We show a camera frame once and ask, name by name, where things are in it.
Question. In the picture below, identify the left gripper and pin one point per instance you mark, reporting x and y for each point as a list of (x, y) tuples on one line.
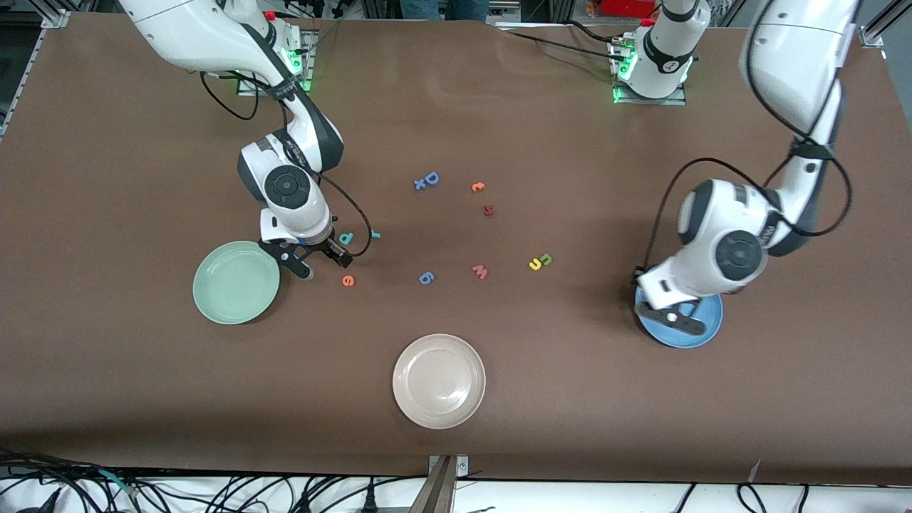
[(635, 275)]

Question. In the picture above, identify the person legs in jeans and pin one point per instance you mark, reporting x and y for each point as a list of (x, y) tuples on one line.
[(445, 8)]

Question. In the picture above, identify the mint green plate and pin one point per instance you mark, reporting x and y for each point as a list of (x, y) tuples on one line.
[(235, 285)]

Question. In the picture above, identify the brown table cover sheet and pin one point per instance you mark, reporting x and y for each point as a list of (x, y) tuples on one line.
[(456, 107)]

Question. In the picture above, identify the pink foam letter w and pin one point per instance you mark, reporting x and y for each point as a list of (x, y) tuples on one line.
[(480, 273)]

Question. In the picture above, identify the blue foam letter D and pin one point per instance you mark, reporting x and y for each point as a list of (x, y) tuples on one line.
[(436, 179)]

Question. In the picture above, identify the beige plate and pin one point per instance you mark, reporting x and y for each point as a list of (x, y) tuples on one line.
[(439, 381)]

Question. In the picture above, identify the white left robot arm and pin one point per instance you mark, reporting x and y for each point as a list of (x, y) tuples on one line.
[(791, 50)]

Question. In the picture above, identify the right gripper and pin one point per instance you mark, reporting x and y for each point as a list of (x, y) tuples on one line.
[(323, 249)]

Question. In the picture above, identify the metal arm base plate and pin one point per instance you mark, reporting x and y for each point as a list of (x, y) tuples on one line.
[(648, 102), (309, 53)]

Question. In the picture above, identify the metal clamp plate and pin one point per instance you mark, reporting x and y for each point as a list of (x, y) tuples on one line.
[(459, 464)]

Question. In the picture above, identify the red box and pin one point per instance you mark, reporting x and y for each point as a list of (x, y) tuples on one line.
[(627, 7)]

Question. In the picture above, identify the blue plate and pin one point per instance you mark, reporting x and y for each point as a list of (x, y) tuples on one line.
[(712, 317)]

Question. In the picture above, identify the teal foam letter p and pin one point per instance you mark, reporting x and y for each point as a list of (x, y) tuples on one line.
[(348, 236)]

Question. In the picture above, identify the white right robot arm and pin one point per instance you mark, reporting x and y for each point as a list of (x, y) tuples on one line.
[(185, 28)]

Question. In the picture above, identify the grey metal bar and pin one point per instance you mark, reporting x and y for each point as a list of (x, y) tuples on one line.
[(434, 495)]

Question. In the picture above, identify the blue foam number 6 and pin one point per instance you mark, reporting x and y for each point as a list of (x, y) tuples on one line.
[(422, 278)]

